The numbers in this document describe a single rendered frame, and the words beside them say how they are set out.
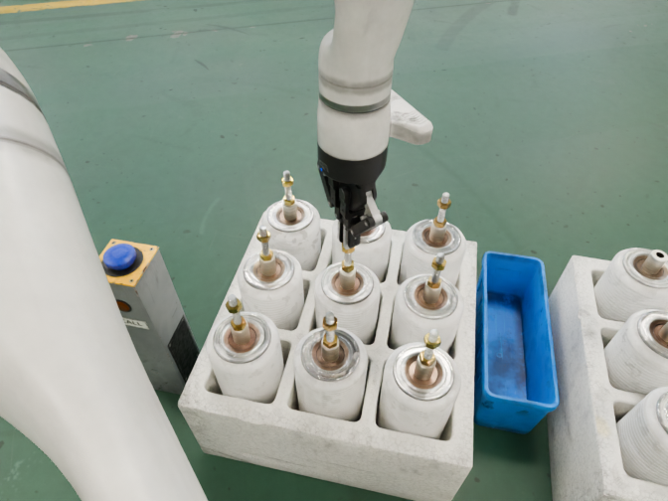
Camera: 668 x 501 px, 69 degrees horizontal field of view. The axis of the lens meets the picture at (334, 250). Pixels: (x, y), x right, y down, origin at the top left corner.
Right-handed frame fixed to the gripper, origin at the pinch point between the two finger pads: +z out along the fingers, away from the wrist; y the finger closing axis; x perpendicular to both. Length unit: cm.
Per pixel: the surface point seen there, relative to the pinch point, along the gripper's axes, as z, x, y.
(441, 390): 10.2, 1.9, 19.8
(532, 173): 35, 71, -25
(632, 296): 12.3, 36.1, 20.7
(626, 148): 35, 101, -21
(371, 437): 17.6, -6.7, 18.4
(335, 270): 10.2, -0.4, -2.6
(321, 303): 11.3, -4.5, 0.9
